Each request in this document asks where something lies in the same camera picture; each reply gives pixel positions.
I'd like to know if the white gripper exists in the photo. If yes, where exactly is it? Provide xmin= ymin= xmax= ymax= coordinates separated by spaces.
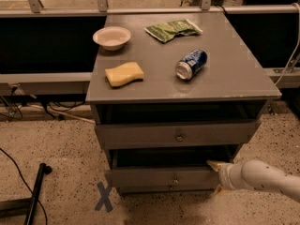
xmin=206 ymin=160 xmax=243 ymax=194

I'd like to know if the grey drawer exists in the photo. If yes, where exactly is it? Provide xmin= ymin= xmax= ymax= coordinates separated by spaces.
xmin=117 ymin=185 xmax=216 ymax=194
xmin=96 ymin=120 xmax=261 ymax=150
xmin=105 ymin=146 xmax=233 ymax=192

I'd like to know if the grey bottom drawer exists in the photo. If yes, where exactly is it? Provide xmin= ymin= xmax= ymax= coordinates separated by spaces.
xmin=117 ymin=185 xmax=216 ymax=194

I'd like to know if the grey drawer cabinet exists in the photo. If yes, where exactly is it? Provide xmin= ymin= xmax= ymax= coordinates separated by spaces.
xmin=85 ymin=12 xmax=282 ymax=195

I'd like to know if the grey top drawer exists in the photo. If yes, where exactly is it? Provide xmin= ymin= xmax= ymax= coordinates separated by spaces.
xmin=96 ymin=120 xmax=261 ymax=150

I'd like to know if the blue soda can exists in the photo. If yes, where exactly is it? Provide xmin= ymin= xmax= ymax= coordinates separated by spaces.
xmin=175 ymin=49 xmax=208 ymax=81

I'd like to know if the blue tape cross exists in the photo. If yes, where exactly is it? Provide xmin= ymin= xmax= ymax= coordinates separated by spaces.
xmin=95 ymin=182 xmax=113 ymax=213

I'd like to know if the yellow sponge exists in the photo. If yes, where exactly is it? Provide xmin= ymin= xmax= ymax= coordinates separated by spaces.
xmin=105 ymin=62 xmax=144 ymax=87

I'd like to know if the green chip bag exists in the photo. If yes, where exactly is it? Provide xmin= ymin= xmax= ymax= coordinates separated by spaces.
xmin=144 ymin=19 xmax=203 ymax=43

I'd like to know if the white bowl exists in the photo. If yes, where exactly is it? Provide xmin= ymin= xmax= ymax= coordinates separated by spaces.
xmin=93 ymin=26 xmax=131 ymax=51

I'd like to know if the grey metal railing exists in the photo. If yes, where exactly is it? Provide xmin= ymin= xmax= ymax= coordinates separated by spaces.
xmin=0 ymin=0 xmax=300 ymax=97

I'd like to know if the black stand leg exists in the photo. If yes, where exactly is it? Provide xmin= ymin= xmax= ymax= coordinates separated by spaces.
xmin=0 ymin=163 xmax=52 ymax=225

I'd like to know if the white hanging cable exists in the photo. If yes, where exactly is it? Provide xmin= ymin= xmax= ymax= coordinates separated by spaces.
xmin=275 ymin=2 xmax=300 ymax=86

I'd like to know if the black floor cable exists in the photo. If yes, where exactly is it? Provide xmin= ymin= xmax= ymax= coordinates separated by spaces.
xmin=0 ymin=146 xmax=49 ymax=225

